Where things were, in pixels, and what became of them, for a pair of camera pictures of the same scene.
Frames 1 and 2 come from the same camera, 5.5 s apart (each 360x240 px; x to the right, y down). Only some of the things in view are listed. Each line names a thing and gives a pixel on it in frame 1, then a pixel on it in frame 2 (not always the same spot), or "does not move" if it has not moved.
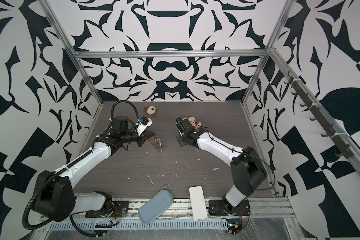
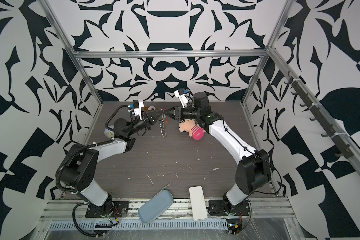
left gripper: [144, 136] to [146, 116]
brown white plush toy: [151, 110] does not move
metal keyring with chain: [160, 150] to [163, 125]
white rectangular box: [198, 203] does not move
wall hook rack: [344, 147] does not move
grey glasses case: [157, 204] does not move
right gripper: [180, 137] to [178, 114]
